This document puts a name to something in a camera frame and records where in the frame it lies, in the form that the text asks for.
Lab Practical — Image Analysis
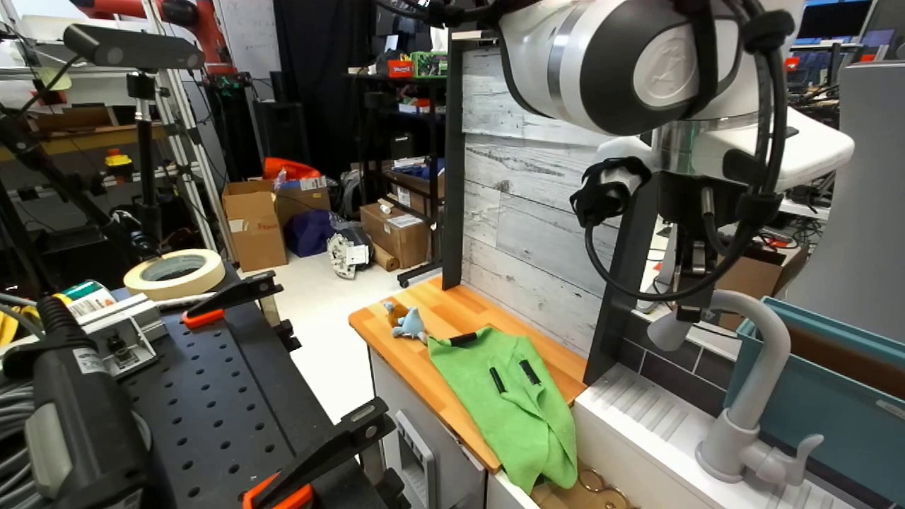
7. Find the dark blue bag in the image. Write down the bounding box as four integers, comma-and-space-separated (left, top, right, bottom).
282, 207, 335, 261

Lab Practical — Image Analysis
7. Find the green cloth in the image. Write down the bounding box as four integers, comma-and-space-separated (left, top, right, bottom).
423, 326, 583, 493

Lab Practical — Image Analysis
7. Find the white toy sink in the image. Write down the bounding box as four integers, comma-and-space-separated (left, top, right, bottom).
526, 362, 857, 509

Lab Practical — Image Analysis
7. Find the whitewashed wood back panel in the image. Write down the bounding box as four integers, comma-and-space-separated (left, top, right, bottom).
460, 46, 628, 362

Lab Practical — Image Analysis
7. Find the masking tape roll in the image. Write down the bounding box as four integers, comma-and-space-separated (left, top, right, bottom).
120, 246, 229, 305

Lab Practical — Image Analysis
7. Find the tall cardboard box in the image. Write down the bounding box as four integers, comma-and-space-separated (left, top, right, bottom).
221, 178, 290, 274

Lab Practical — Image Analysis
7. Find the black grey power tool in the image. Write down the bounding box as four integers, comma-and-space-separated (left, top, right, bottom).
0, 297, 154, 509

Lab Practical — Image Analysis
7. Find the black slanted frame post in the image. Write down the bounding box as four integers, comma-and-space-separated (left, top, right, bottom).
579, 172, 665, 387

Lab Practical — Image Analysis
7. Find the black storage shelf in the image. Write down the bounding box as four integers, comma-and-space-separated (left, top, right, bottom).
344, 55, 453, 230

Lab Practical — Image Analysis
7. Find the labelled white box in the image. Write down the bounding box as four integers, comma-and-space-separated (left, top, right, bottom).
52, 277, 160, 379

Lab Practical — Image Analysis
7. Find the black stereo camera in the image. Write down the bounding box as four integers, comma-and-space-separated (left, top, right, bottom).
62, 19, 205, 75

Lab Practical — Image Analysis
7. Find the black orange clamp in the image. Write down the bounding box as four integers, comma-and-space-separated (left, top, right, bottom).
178, 270, 286, 333
236, 397, 399, 509

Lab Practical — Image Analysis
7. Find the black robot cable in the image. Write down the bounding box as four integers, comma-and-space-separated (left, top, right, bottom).
579, 0, 791, 305

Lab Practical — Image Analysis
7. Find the low cardboard box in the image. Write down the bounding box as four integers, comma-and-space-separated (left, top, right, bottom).
358, 199, 434, 274

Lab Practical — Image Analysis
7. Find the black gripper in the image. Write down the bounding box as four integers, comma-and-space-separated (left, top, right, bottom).
646, 171, 758, 321

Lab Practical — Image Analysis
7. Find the orange bag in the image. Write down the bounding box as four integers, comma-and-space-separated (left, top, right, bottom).
259, 157, 325, 186

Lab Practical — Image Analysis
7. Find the wooden toy kitchen counter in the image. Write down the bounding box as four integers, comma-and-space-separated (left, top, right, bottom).
348, 277, 590, 509

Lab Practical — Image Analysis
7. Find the black upright frame post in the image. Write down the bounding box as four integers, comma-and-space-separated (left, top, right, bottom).
437, 26, 471, 292

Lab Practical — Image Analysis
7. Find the black perforated workbench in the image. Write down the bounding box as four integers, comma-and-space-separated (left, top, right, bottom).
110, 301, 390, 509

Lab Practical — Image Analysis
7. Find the blue plush toy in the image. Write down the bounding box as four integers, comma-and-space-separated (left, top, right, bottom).
381, 297, 434, 347

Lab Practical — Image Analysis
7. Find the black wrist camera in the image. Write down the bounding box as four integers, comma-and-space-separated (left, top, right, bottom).
567, 157, 655, 231

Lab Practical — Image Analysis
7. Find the grey toy tap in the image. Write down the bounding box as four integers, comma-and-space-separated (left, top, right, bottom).
645, 285, 827, 490

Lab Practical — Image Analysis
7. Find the black camera stand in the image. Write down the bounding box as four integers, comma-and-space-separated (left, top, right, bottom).
123, 67, 170, 250

